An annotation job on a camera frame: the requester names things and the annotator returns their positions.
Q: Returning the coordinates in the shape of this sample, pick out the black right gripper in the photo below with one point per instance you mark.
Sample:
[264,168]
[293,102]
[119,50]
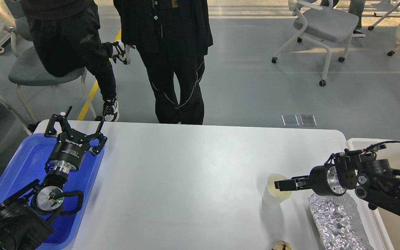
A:
[323,180]

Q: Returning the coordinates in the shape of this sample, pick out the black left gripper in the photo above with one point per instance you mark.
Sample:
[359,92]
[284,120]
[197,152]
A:
[67,151]

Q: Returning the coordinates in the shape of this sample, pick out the white paper cup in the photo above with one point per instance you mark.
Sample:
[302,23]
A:
[272,196]

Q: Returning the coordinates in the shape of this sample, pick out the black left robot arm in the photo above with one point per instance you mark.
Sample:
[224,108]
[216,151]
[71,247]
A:
[45,188]

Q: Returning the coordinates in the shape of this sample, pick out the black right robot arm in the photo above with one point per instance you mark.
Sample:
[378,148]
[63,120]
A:
[347,166]

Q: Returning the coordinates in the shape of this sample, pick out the crumpled aluminium foil sheet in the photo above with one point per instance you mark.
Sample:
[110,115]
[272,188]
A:
[338,222]

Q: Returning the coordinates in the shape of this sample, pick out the blue plastic tray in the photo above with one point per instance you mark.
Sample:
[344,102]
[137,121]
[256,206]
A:
[28,164]

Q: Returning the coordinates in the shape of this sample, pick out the small brown crumpled scrap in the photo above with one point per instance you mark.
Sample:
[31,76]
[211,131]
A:
[282,245]

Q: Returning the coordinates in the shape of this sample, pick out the left metal floor plate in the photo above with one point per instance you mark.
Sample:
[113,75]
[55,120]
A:
[290,120]

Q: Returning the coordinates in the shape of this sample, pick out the metal floor plate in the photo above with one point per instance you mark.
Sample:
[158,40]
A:
[290,120]
[308,120]

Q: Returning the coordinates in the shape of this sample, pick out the right metal floor plate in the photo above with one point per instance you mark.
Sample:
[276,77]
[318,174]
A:
[308,120]

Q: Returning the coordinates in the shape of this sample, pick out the grey chair left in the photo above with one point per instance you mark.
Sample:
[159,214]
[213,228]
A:
[28,69]

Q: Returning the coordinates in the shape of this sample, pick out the person in black trousers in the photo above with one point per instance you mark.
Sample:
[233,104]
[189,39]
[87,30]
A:
[65,34]

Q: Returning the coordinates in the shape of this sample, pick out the beige plastic bin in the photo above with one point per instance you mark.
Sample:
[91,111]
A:
[379,190]

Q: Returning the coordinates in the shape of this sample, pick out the person in black coat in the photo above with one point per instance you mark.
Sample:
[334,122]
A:
[172,38]

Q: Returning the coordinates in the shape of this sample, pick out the grey wheeled chair right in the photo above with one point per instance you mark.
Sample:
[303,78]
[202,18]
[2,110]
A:
[317,23]

